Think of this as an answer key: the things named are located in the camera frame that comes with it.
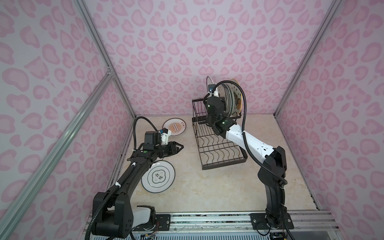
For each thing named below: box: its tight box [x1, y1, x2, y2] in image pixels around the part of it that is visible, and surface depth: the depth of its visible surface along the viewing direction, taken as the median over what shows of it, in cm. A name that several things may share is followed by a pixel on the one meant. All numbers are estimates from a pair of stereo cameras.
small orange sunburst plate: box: [162, 117, 187, 137], surface depth 116 cm
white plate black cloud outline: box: [141, 160, 176, 193], surface depth 90 cm
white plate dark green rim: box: [219, 83, 235, 118], surface depth 82 cm
